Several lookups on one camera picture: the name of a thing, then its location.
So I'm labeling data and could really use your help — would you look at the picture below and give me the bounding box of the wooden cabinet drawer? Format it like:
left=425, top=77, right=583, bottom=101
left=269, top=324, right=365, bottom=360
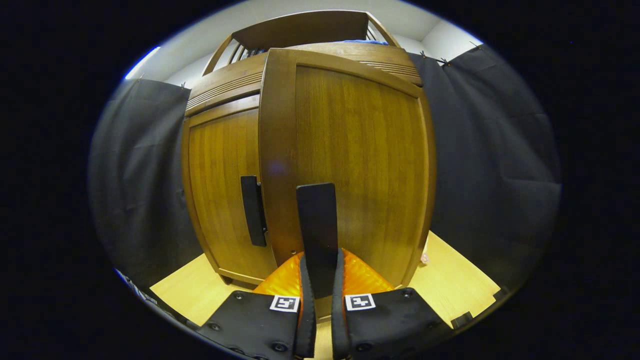
left=185, top=42, right=423, bottom=117

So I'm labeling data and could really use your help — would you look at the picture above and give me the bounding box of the wooden cabinet door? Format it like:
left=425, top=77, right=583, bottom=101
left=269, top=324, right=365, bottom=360
left=181, top=95, right=278, bottom=287
left=258, top=47, right=437, bottom=321

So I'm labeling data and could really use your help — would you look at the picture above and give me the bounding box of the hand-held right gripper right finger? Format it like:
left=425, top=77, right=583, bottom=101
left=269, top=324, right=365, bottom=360
left=331, top=248, right=453, bottom=360

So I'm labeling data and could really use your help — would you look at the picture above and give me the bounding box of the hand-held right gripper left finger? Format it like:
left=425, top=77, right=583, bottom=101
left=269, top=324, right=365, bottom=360
left=196, top=252, right=317, bottom=360

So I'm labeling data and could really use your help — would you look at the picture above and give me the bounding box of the wooden double-door shoe cabinet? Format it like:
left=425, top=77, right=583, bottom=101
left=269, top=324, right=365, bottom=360
left=181, top=10, right=426, bottom=290

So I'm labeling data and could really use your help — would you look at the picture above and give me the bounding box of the black backdrop cloth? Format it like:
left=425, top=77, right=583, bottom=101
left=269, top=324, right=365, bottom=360
left=89, top=44, right=562, bottom=291

